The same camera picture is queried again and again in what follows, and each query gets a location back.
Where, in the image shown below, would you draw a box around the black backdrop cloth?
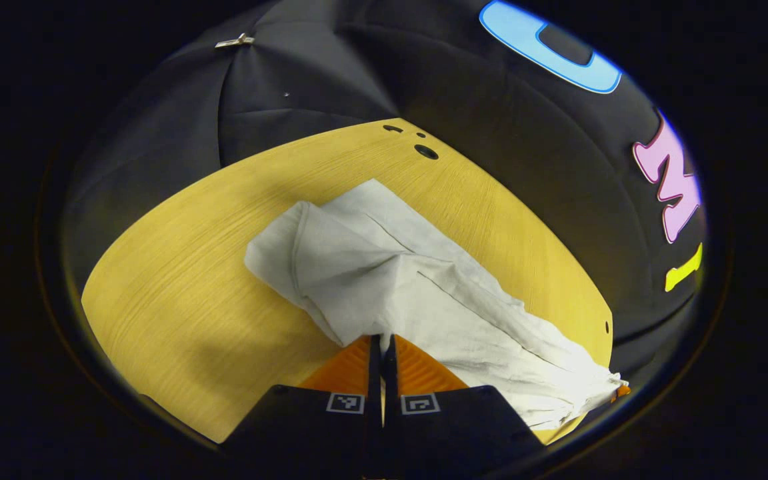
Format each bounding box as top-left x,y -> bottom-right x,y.
64,0 -> 708,374

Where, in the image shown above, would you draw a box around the white jeans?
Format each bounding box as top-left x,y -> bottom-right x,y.
244,178 -> 628,431

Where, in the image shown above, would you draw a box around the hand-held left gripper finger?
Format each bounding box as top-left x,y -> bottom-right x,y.
384,333 -> 548,477
219,333 -> 383,477

